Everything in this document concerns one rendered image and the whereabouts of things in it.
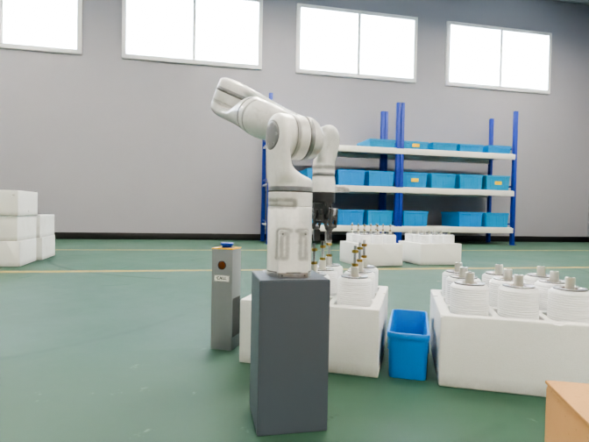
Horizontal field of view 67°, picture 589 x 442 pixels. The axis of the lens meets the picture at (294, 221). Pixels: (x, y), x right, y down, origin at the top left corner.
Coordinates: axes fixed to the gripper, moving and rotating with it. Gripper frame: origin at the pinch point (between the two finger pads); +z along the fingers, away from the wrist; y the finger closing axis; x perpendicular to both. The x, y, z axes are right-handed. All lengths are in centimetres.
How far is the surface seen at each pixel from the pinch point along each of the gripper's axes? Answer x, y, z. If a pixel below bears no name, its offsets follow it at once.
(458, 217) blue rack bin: 429, -325, -5
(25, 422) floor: -78, 16, 35
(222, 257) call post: -28.5, -11.9, 6.5
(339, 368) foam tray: -6.5, 20.6, 33.7
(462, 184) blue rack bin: 434, -325, -51
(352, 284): -2.6, 20.3, 11.4
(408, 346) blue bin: 7.6, 31.5, 26.6
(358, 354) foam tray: -2.8, 24.1, 29.4
